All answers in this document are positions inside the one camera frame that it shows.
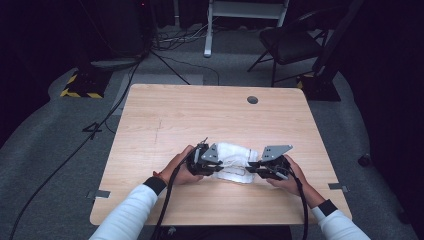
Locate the person's right hand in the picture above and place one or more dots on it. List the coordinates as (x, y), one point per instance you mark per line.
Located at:
(295, 183)

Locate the black caster wheel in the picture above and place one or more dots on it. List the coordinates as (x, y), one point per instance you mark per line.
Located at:
(364, 161)

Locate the round dark table grommet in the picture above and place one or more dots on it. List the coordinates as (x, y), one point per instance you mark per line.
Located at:
(252, 100)

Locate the grey floor tape piece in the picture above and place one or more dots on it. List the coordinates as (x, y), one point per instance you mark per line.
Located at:
(338, 187)
(100, 194)

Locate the white towel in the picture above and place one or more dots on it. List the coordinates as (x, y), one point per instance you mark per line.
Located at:
(235, 155)

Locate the black yellow striped stand base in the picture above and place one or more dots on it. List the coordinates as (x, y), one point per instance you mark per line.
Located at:
(320, 90)
(85, 85)

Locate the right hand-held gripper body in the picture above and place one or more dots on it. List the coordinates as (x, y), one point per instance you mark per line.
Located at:
(276, 166)

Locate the person's left hand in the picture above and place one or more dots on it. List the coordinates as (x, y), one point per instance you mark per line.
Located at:
(176, 171)

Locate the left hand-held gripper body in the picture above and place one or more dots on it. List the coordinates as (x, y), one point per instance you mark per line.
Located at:
(201, 160)

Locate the black folding chair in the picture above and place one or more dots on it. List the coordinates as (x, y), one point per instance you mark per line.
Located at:
(288, 43)

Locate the dark cabinet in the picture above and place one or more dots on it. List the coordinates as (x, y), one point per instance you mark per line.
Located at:
(125, 26)

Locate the white desk frame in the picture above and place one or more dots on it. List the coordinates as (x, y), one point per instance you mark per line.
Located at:
(245, 10)

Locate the black slanted stand pole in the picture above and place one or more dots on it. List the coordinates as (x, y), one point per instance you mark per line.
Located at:
(336, 36)

